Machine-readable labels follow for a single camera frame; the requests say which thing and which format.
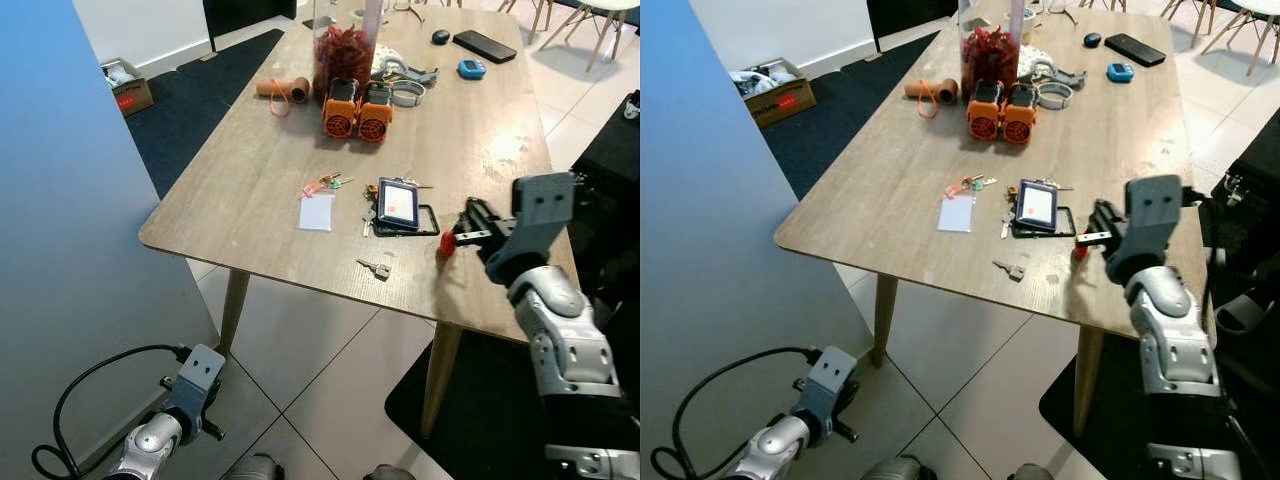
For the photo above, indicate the red key tag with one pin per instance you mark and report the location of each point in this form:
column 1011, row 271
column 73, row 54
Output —
column 1081, row 250
column 447, row 245

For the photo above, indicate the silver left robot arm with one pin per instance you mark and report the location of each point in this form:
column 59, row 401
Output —
column 150, row 445
column 775, row 448

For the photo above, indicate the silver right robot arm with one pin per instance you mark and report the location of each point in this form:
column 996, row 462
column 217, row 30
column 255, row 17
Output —
column 565, row 340
column 1175, row 340

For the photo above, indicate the blue badge holder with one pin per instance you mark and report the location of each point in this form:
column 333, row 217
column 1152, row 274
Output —
column 1036, row 205
column 398, row 203

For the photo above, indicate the single silver key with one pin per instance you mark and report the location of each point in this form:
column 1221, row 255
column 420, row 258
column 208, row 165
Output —
column 1012, row 270
column 377, row 269

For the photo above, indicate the small silver key bunch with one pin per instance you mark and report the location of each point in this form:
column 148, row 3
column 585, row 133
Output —
column 1007, row 226
column 369, row 224

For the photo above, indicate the white card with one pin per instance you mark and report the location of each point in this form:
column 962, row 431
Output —
column 956, row 213
column 316, row 212

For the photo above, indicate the small blue timer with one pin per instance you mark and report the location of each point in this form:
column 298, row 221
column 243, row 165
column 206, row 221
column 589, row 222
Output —
column 1120, row 72
column 471, row 68

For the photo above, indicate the grey hand tool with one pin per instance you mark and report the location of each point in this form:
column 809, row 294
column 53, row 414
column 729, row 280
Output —
column 1068, row 75
column 420, row 73

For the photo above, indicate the black floor mat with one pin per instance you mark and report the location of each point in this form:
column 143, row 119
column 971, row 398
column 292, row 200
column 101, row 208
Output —
column 480, row 400
column 1100, row 410

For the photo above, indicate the black smartphone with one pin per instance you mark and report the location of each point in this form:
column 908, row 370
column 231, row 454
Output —
column 1135, row 50
column 485, row 46

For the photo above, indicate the small black mouse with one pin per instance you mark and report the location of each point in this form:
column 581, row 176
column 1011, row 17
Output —
column 1092, row 40
column 441, row 37

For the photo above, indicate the grey right robot leg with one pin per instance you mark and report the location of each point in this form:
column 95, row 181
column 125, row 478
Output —
column 388, row 473
column 1030, row 472

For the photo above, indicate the blue partition panel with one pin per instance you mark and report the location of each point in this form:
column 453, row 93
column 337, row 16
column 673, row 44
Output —
column 690, row 200
column 60, row 200

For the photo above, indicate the clear jar of red chilies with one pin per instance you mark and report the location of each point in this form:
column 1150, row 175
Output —
column 342, row 55
column 990, row 55

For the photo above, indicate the brown cardboard tube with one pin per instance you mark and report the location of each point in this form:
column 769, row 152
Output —
column 945, row 90
column 296, row 88

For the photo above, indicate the white chair with wooden legs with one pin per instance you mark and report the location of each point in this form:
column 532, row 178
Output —
column 540, row 18
column 1255, row 10
column 608, row 8
column 1180, row 8

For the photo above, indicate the light wooden table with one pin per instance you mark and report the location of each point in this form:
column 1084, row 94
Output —
column 250, row 150
column 890, row 150

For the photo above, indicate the black cabinet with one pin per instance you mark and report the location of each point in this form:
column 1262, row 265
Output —
column 250, row 20
column 905, row 20

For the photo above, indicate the dark blue rug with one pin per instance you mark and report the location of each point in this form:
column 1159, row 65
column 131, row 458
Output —
column 185, row 120
column 830, row 120

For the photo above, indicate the open cardboard box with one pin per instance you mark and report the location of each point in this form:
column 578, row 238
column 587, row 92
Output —
column 130, row 92
column 775, row 100

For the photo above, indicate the black rectangular frame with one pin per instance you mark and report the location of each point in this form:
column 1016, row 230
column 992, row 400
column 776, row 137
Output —
column 1068, row 222
column 432, row 222

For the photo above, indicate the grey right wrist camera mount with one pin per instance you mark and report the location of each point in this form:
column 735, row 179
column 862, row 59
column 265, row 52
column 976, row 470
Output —
column 1155, row 215
column 540, row 210

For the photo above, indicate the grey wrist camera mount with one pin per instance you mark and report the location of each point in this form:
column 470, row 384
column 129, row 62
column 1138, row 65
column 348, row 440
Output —
column 197, row 375
column 828, row 378
column 540, row 210
column 1155, row 215

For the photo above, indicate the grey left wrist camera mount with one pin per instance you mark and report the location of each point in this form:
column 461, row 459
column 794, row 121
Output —
column 197, row 375
column 828, row 378

